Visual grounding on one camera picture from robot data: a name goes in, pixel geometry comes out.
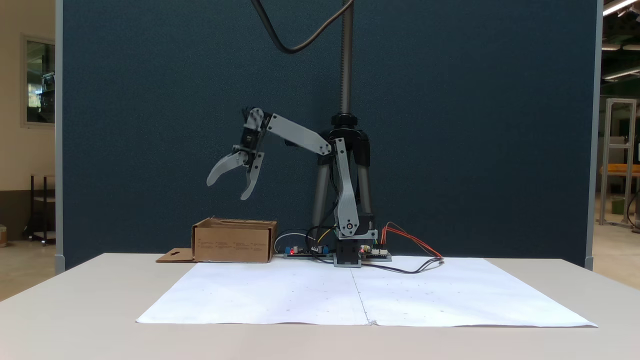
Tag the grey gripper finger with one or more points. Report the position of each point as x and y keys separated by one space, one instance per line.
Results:
x=254 y=172
x=227 y=164

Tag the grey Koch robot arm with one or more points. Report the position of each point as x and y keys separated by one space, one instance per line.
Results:
x=300 y=135

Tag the green bin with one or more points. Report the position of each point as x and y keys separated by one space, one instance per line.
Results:
x=618 y=206

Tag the brown cardboard box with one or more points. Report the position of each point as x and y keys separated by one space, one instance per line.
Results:
x=232 y=245

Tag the circuit board with blue terminals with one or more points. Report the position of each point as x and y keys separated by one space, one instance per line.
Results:
x=305 y=254

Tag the dark blue partition panel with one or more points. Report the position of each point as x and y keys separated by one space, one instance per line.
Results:
x=175 y=75

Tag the white paper sheet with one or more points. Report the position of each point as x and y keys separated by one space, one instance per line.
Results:
x=250 y=295
x=450 y=295

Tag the circuit board with white connectors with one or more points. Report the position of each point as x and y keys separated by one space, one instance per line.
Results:
x=377 y=256

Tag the black shelf cart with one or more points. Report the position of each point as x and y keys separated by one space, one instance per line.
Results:
x=44 y=200

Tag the orange table top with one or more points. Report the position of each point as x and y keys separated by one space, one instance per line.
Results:
x=620 y=170

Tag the ceiling light strip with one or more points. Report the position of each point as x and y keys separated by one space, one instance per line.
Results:
x=617 y=6

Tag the black camera tripod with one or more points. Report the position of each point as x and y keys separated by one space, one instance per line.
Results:
x=346 y=60

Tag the framed wall window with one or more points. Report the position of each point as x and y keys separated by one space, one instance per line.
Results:
x=40 y=80

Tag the aluminium profile frame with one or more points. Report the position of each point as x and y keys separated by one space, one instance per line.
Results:
x=607 y=160

